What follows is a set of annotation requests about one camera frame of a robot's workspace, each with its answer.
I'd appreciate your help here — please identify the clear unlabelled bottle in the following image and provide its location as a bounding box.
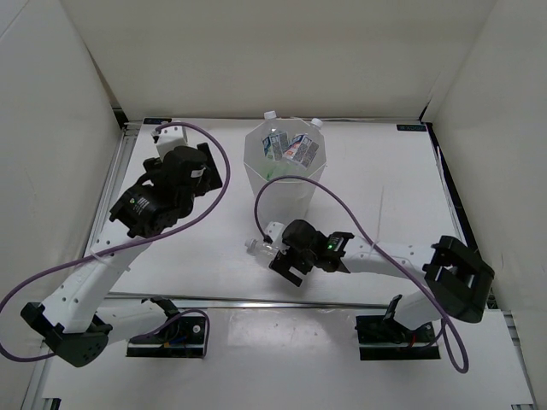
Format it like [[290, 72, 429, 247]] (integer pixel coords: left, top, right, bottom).
[[244, 238, 280, 263]]

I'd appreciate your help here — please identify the green plastic soda bottle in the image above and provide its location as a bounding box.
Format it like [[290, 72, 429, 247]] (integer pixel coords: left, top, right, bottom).
[[263, 163, 290, 181]]

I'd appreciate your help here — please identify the clear bottle white label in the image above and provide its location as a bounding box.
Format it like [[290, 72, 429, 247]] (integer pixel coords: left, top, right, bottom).
[[262, 111, 289, 161]]

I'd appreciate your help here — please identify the clear bottle red blue label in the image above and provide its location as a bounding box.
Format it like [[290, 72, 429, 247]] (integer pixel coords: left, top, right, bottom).
[[282, 118, 324, 169]]

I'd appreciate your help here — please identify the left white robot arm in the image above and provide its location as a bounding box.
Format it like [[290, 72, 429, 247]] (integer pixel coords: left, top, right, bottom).
[[21, 143, 222, 367]]

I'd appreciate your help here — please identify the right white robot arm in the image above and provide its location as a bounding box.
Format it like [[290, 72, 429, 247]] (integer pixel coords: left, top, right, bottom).
[[266, 220, 495, 342]]

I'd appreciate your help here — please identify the white octagonal plastic bin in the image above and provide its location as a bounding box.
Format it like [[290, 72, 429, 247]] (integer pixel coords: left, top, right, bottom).
[[244, 116, 326, 226]]

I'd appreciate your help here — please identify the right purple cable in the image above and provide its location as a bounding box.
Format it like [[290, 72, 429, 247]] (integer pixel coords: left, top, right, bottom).
[[255, 175, 470, 373]]

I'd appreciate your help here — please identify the purple cable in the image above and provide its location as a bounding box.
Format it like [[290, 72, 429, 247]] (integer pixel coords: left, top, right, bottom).
[[255, 175, 470, 373], [0, 121, 234, 364]]

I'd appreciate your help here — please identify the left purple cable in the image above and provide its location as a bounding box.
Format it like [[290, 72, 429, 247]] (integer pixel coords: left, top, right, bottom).
[[0, 121, 234, 364]]

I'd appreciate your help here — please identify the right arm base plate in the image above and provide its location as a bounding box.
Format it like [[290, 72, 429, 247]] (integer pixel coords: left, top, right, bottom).
[[355, 315, 440, 361]]

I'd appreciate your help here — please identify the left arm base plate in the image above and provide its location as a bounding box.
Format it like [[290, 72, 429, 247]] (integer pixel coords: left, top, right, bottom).
[[126, 308, 210, 359]]

